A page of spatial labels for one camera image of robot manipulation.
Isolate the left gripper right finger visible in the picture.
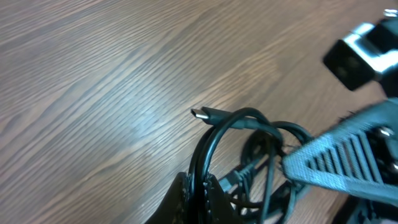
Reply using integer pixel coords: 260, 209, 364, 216
203, 174, 243, 224

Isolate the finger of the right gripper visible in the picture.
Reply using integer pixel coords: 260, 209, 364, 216
282, 98, 397, 205

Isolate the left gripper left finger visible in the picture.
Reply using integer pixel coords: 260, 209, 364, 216
145, 172, 189, 224

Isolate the black cable bundle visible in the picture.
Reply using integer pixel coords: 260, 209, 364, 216
186, 106, 315, 224

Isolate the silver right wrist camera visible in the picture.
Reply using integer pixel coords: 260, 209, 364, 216
323, 9, 397, 97

